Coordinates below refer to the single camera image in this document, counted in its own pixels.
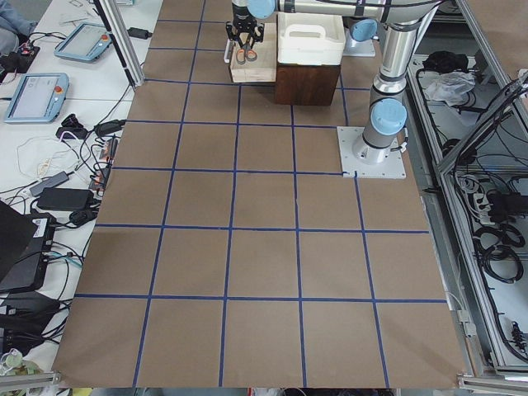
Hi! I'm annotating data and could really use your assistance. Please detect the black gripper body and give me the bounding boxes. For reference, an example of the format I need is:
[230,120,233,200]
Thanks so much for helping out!
[225,2,264,44]

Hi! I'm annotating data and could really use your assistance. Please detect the orange grey handled scissors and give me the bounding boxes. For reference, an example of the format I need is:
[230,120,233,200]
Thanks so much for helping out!
[235,35,257,65]

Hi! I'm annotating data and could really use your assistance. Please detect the wooden drawer with white handle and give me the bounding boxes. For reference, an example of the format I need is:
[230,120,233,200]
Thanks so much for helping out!
[224,23,277,83]

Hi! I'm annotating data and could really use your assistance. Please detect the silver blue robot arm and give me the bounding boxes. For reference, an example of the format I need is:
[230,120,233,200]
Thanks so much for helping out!
[225,1,417,150]

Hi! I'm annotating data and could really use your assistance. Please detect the dark wooden drawer cabinet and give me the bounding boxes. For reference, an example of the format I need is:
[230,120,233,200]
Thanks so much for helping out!
[275,63,341,106]

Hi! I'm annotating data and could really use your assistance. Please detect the white foam tray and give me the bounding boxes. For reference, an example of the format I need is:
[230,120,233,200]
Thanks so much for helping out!
[277,12,346,66]

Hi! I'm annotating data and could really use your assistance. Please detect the upper blue teach pendant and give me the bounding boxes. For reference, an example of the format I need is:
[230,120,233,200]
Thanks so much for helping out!
[54,22,111,63]

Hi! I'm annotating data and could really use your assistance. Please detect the blue teach pendant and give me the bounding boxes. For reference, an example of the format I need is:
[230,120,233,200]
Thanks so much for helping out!
[4,73,69,124]
[54,22,111,63]

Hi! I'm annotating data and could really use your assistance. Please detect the lower blue teach pendant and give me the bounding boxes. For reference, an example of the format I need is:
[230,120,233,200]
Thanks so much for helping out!
[4,73,69,124]

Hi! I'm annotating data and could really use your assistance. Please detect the crumpled white cloth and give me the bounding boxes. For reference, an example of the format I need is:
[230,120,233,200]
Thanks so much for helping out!
[424,71,475,106]

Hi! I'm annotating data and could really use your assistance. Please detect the black power adapter brick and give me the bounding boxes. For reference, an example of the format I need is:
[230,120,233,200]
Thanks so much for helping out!
[36,187,94,211]

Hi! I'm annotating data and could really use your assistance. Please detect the black laptop computer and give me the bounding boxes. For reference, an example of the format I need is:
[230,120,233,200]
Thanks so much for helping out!
[1,202,55,294]

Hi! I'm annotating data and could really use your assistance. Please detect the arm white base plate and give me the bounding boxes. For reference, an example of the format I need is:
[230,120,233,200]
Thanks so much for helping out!
[343,33,376,58]
[337,126,407,180]

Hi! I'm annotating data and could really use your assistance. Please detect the aluminium frame post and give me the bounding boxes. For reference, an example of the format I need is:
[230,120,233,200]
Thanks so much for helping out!
[94,0,145,89]

